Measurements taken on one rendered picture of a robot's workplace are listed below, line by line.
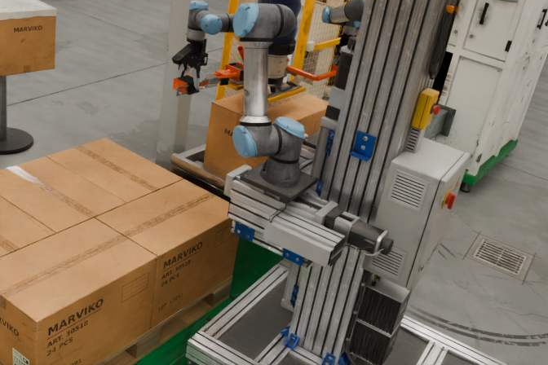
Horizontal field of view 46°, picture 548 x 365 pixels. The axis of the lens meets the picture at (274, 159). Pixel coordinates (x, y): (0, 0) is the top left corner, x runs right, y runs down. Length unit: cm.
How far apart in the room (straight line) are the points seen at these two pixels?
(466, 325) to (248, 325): 134
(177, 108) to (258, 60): 217
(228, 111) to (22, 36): 160
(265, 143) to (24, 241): 113
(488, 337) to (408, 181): 164
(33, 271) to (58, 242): 22
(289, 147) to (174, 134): 219
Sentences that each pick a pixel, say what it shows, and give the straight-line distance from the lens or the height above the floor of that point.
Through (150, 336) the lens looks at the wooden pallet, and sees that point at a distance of 304.
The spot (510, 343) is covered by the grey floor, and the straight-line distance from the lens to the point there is 381.
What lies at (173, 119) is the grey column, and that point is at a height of 41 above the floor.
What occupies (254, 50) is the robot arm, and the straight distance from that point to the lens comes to 224.
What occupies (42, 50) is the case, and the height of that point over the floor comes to 75.
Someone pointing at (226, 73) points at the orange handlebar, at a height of 120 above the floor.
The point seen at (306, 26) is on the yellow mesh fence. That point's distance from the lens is 428.
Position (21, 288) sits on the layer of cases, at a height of 54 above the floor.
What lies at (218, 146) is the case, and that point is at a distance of 335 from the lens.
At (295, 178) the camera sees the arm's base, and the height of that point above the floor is 106.
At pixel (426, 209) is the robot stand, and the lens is 234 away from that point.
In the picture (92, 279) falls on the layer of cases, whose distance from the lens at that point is 262.
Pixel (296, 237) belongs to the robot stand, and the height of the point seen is 94.
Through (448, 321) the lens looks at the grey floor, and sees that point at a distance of 377.
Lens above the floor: 213
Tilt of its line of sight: 25 degrees down
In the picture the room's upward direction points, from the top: 11 degrees clockwise
